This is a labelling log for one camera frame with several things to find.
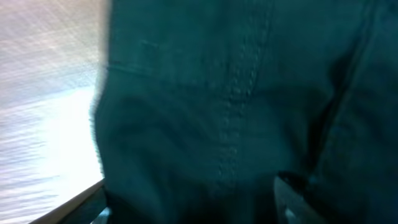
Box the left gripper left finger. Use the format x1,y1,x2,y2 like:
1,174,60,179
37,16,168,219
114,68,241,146
29,180,111,224

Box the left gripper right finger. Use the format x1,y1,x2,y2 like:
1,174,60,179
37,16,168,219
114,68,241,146
274,171,328,224

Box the black shorts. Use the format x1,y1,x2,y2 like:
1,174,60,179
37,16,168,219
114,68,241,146
95,0,397,223

